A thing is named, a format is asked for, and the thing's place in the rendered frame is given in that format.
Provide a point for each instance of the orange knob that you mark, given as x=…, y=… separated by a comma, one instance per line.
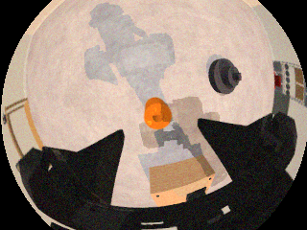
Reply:
x=157, y=114

